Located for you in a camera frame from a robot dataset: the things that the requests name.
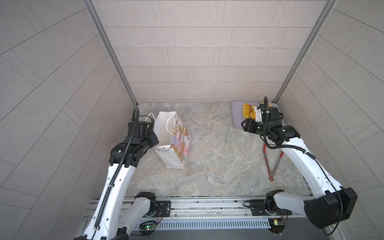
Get white cartoon animal paper bag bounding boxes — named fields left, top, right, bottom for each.
left=154, top=112, right=192, bottom=169

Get lavender plastic tray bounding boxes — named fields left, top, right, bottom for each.
left=231, top=100, right=286, bottom=129

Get red steel kitchen tongs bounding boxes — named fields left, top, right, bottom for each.
left=263, top=143, right=285, bottom=182

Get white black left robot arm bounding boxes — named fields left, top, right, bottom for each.
left=78, top=107, right=159, bottom=240

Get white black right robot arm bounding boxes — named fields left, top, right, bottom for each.
left=241, top=97, right=358, bottom=230

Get striped spiral bread roll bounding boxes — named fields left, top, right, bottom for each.
left=242, top=103, right=252, bottom=119

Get left green circuit board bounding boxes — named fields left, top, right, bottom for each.
left=139, top=221, right=157, bottom=231

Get green circuit board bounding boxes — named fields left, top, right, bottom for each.
left=139, top=221, right=157, bottom=231
left=268, top=219, right=286, bottom=234

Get right green circuit board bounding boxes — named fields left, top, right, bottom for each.
left=268, top=219, right=286, bottom=234

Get aluminium left corner profile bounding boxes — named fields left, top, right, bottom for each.
left=83, top=0, right=138, bottom=106

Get aluminium corner profile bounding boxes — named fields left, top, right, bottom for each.
left=273, top=0, right=338, bottom=104
left=83, top=0, right=138, bottom=106

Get aluminium right corner profile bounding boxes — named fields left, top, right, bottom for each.
left=273, top=0, right=338, bottom=104

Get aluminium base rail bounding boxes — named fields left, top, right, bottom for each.
left=83, top=197, right=305, bottom=236

